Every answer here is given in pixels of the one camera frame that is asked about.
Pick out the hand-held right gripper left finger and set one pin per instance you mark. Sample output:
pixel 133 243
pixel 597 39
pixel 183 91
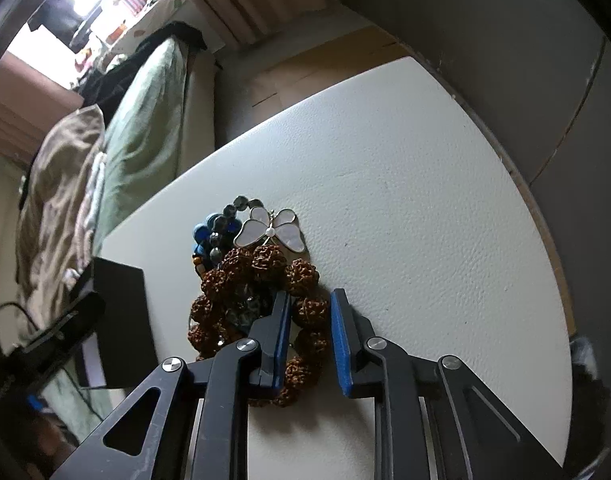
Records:
pixel 284 340

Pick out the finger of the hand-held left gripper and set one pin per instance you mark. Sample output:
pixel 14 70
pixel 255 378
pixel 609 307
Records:
pixel 70 325

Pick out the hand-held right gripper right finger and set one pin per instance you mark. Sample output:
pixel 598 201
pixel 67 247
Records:
pixel 341 345

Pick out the black jewelry box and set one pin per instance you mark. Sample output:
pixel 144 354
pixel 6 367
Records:
pixel 120 320

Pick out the white butterfly brooch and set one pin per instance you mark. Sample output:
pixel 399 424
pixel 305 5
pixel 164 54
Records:
pixel 288 237

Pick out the beige blanket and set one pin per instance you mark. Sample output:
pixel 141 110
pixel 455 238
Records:
pixel 55 185

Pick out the green bed sheet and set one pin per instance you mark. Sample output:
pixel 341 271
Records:
pixel 140 125

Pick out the brown cardboard box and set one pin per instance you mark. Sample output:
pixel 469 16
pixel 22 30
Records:
pixel 25 100

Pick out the white mattress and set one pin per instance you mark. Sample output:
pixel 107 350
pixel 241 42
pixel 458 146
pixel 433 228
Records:
pixel 198 110

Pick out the black clothing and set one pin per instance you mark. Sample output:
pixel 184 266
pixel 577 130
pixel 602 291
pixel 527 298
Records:
pixel 115 80

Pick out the cardboard floor sheet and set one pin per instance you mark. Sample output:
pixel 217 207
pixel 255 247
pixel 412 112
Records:
pixel 305 70

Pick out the leaf print quilt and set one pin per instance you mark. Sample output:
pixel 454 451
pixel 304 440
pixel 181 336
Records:
pixel 155 10

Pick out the pleated curtain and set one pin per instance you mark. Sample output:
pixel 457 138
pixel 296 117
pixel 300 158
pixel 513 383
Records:
pixel 245 0

